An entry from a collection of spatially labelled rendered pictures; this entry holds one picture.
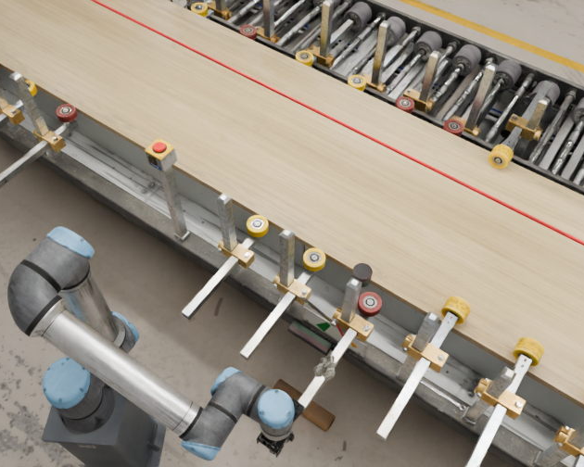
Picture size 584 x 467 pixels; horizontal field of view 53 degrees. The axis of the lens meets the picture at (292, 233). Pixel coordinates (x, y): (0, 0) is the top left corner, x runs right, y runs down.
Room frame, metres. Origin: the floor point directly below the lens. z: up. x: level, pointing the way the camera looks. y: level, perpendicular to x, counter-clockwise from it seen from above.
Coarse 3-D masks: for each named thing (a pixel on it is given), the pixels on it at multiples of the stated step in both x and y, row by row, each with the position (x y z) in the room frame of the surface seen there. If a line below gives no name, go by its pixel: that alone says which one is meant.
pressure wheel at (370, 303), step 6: (366, 294) 0.93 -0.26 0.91; (372, 294) 0.93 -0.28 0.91; (360, 300) 0.90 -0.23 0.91; (366, 300) 0.90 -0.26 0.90; (372, 300) 0.90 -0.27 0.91; (378, 300) 0.90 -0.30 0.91; (360, 306) 0.88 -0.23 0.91; (366, 306) 0.88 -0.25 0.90; (372, 306) 0.88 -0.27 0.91; (378, 306) 0.88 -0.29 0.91; (366, 312) 0.86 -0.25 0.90; (372, 312) 0.86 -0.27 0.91; (378, 312) 0.87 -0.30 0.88
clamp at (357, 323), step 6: (336, 312) 0.87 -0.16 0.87; (336, 318) 0.86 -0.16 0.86; (354, 318) 0.85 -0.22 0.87; (360, 318) 0.85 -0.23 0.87; (342, 324) 0.84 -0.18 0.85; (348, 324) 0.83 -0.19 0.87; (354, 324) 0.83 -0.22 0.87; (360, 324) 0.83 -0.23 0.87; (366, 324) 0.83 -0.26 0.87; (372, 324) 0.83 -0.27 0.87; (354, 330) 0.81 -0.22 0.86; (360, 330) 0.81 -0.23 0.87; (372, 330) 0.82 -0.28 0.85; (360, 336) 0.80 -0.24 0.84; (366, 336) 0.79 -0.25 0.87
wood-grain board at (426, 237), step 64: (0, 0) 2.51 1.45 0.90; (64, 0) 2.52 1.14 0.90; (128, 0) 2.53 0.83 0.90; (0, 64) 2.06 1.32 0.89; (64, 64) 2.06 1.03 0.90; (128, 64) 2.07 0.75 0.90; (192, 64) 2.07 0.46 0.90; (256, 64) 2.08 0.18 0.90; (128, 128) 1.67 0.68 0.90; (192, 128) 1.68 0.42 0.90; (256, 128) 1.69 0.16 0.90; (320, 128) 1.70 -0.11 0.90; (384, 128) 1.70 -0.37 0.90; (256, 192) 1.36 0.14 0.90; (320, 192) 1.36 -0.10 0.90; (384, 192) 1.37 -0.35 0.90; (448, 192) 1.38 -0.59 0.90; (512, 192) 1.38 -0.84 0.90; (576, 192) 1.39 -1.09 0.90; (384, 256) 1.08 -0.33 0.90; (448, 256) 1.09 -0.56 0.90; (512, 256) 1.09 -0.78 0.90; (576, 256) 1.10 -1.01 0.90; (512, 320) 0.84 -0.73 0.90; (576, 320) 0.85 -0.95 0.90; (576, 384) 0.63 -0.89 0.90
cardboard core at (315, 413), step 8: (280, 384) 0.90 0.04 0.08; (288, 392) 0.86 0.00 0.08; (296, 392) 0.86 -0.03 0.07; (312, 408) 0.79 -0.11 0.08; (320, 408) 0.79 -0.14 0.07; (304, 416) 0.76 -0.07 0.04; (312, 416) 0.76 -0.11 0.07; (320, 416) 0.76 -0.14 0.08; (328, 416) 0.76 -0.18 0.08; (320, 424) 0.72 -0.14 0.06; (328, 424) 0.72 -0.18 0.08
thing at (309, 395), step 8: (360, 312) 0.88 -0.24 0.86; (344, 336) 0.79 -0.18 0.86; (352, 336) 0.79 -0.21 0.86; (344, 344) 0.76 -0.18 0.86; (336, 352) 0.73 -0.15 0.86; (344, 352) 0.74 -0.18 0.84; (336, 360) 0.71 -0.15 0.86; (312, 384) 0.63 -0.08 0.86; (320, 384) 0.63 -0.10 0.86; (304, 392) 0.60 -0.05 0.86; (312, 392) 0.60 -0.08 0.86; (304, 400) 0.57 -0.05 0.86; (304, 408) 0.55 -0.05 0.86
